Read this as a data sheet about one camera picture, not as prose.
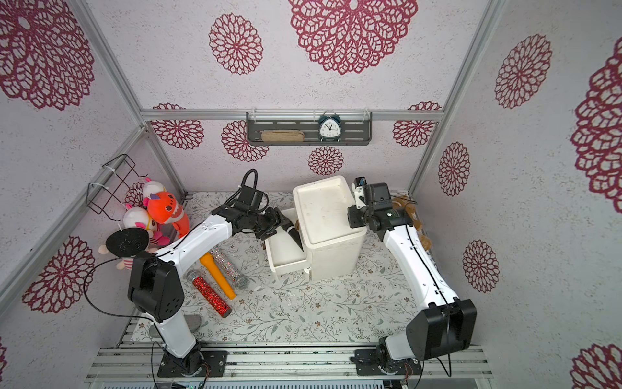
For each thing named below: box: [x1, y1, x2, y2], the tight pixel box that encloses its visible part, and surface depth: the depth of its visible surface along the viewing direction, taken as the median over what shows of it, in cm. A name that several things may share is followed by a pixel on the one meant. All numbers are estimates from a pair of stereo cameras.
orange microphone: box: [199, 252, 237, 300], surface depth 91 cm
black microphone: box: [280, 222, 304, 253], surface depth 94 cm
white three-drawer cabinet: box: [264, 175, 367, 281], surface depth 83 cm
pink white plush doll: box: [123, 178, 173, 247], surface depth 89 cm
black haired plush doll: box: [97, 226, 150, 271], surface depth 78 cm
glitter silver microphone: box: [210, 247, 250, 291], surface depth 91 cm
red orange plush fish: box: [147, 191, 191, 238], surface depth 91 cm
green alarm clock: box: [318, 114, 343, 143], surface depth 92 cm
